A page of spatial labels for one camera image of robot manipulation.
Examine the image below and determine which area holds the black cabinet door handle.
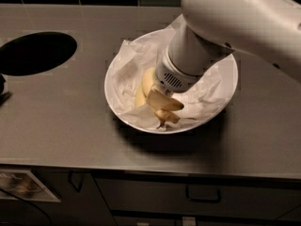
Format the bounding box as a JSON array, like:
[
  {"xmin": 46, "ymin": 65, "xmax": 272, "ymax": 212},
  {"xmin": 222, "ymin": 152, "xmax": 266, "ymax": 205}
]
[{"xmin": 68, "ymin": 170, "xmax": 84, "ymax": 193}]

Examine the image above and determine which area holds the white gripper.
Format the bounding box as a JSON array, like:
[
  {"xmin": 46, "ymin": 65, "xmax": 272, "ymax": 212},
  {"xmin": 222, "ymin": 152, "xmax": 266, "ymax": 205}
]
[{"xmin": 146, "ymin": 49, "xmax": 200, "ymax": 109}]

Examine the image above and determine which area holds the black drawer handle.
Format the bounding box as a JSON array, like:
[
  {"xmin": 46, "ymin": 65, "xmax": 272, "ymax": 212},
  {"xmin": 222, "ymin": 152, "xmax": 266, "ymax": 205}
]
[{"xmin": 185, "ymin": 185, "xmax": 221, "ymax": 203}]

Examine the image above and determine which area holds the yellow banana bunch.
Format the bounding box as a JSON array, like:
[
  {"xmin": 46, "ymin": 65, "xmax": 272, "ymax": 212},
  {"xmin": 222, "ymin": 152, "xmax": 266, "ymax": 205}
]
[{"xmin": 135, "ymin": 67, "xmax": 184, "ymax": 126}]

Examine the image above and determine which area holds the dark cabinet door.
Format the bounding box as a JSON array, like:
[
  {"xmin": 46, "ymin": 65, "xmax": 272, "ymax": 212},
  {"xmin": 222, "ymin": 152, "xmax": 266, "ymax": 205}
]
[{"xmin": 0, "ymin": 167, "xmax": 116, "ymax": 226}]

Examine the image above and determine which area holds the round black counter opening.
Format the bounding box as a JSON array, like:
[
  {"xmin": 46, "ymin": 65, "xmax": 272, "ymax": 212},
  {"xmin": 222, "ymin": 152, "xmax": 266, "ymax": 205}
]
[{"xmin": 0, "ymin": 32, "xmax": 77, "ymax": 76}]

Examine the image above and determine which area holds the printed sheet on cabinet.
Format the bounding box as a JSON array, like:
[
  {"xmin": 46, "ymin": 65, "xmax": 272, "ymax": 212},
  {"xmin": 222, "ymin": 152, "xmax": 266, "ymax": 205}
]
[{"xmin": 0, "ymin": 169, "xmax": 61, "ymax": 202}]

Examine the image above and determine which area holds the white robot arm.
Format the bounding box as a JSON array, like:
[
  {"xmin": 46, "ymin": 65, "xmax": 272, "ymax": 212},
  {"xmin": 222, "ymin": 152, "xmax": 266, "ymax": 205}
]
[{"xmin": 150, "ymin": 0, "xmax": 301, "ymax": 95}]

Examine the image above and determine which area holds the white crumpled paper liner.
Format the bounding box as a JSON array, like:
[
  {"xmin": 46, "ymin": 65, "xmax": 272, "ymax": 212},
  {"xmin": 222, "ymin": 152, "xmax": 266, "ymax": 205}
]
[{"xmin": 110, "ymin": 14, "xmax": 231, "ymax": 131}]

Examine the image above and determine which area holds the white bowl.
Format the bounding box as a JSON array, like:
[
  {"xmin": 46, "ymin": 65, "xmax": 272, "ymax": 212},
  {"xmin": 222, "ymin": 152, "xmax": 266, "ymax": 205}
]
[{"xmin": 103, "ymin": 27, "xmax": 240, "ymax": 135}]

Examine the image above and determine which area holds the dark drawer front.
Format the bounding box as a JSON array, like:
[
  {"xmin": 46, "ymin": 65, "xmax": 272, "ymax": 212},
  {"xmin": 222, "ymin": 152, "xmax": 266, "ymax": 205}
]
[{"xmin": 96, "ymin": 179, "xmax": 301, "ymax": 219}]

